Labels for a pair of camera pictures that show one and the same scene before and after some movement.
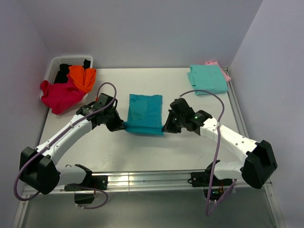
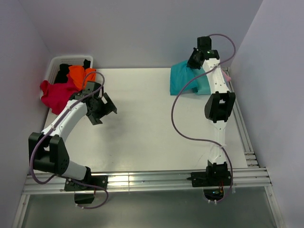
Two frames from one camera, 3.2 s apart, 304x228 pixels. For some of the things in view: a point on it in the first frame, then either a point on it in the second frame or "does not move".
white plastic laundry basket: (54, 63) does not move
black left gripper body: (112, 120) → (100, 109)
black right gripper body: (175, 124) → (192, 61)
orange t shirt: (84, 78) does not move
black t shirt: (61, 75) does not move
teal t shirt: (145, 114) → (182, 79)
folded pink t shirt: (228, 78) does not move
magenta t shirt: (59, 97) does not move
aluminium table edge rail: (154, 181) does not move
